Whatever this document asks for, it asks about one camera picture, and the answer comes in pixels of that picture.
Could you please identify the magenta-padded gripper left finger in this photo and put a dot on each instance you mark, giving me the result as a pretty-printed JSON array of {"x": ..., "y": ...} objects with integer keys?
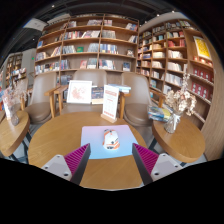
[{"x": 75, "y": 160}]

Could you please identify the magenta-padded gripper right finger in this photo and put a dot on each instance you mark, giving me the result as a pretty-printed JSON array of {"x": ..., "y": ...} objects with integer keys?
[{"x": 146, "y": 160}]

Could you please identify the white orange patterned computer mouse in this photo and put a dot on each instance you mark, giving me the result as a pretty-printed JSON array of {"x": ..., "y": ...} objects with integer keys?
[{"x": 111, "y": 139}]

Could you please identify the light blue pink mouse pad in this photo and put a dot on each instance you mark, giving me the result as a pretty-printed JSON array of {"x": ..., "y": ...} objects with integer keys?
[{"x": 93, "y": 140}]

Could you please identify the glass vase beige dried flowers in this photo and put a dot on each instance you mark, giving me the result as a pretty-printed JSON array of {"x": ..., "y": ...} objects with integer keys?
[{"x": 171, "y": 125}]

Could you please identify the stack of blue books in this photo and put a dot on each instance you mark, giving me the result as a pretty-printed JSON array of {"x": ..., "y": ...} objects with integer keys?
[{"x": 159, "y": 113}]

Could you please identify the white sign on wooden stand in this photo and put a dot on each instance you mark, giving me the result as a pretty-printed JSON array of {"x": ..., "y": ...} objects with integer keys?
[{"x": 110, "y": 101}]

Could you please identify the white framed floral picture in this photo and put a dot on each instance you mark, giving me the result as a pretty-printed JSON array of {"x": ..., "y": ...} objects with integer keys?
[{"x": 79, "y": 91}]

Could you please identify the dark cover book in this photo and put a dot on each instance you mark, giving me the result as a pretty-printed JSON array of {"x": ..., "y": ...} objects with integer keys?
[{"x": 97, "y": 94}]

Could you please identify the taupe wooden-armed armchair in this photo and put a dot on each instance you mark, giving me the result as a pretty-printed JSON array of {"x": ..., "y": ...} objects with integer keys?
[
  {"x": 90, "y": 75},
  {"x": 41, "y": 86},
  {"x": 136, "y": 90}
]

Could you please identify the light blue book stack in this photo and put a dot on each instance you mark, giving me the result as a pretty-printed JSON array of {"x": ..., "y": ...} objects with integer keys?
[{"x": 120, "y": 88}]

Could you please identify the curved wooden bookshelf with books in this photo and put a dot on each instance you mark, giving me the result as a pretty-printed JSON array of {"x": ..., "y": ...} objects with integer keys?
[{"x": 173, "y": 56}]

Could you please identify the distant wooden bookshelf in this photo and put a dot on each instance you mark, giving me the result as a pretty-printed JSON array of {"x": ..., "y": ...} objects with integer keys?
[{"x": 15, "y": 65}]

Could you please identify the tall wooden bookshelf with books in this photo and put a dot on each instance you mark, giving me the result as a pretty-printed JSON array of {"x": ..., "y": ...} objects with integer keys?
[{"x": 90, "y": 43}]

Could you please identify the white hanging ceiling panel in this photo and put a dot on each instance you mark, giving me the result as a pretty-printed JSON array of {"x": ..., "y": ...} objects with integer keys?
[{"x": 35, "y": 24}]

